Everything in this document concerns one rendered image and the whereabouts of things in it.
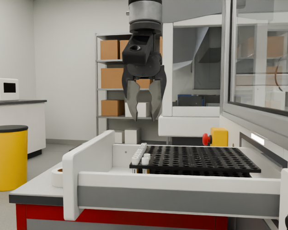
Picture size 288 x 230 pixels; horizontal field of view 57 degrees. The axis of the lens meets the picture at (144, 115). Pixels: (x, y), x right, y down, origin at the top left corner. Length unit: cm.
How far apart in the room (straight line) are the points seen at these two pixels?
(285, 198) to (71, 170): 31
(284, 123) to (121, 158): 40
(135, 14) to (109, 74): 396
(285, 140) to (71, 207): 34
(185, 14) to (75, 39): 413
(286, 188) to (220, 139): 49
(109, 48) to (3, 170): 254
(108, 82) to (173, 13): 327
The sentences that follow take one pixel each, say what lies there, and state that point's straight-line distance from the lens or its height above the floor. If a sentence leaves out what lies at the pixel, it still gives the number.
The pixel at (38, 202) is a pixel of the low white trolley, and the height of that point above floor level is 74.
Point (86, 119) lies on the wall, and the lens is 522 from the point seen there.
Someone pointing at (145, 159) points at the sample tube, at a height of 91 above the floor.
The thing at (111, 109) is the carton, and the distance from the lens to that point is 454.
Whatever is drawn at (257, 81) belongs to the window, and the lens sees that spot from 64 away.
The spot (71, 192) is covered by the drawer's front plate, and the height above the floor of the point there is 87.
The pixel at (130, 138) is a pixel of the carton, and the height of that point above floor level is 25.
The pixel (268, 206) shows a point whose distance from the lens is 47.
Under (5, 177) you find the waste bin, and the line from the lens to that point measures 316.
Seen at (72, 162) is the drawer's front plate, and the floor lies 92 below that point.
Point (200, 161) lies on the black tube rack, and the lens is 51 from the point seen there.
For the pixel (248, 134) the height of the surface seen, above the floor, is 93.
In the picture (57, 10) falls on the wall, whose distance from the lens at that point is 566.
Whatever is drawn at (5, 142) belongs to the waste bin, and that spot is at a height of 52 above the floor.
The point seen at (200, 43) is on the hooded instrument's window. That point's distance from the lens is 139.
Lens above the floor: 103
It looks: 5 degrees down
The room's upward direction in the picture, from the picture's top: straight up
